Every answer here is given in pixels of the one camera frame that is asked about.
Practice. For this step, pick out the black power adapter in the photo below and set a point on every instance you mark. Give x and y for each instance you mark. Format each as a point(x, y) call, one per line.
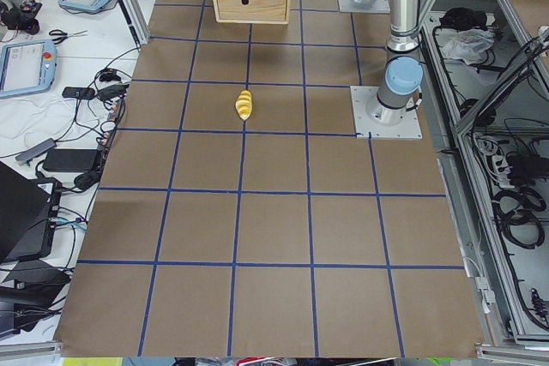
point(70, 160)

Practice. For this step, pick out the black laptop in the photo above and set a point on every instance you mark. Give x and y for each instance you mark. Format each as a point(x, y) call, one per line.
point(28, 207)

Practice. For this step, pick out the black handled scissors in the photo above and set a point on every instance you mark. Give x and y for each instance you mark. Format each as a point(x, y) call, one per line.
point(58, 36)

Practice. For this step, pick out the small black phone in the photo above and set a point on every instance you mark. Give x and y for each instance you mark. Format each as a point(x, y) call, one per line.
point(83, 93)

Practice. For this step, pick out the wooden drawer cabinet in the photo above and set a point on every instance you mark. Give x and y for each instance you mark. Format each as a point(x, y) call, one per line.
point(275, 12)

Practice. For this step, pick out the white crumpled cloth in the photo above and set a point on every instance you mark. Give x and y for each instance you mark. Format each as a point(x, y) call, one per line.
point(469, 46)

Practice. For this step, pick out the yellow striped toy bread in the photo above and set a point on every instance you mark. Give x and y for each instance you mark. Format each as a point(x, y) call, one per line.
point(244, 105)

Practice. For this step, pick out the near blue teach pendant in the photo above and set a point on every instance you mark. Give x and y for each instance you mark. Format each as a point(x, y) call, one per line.
point(27, 67)

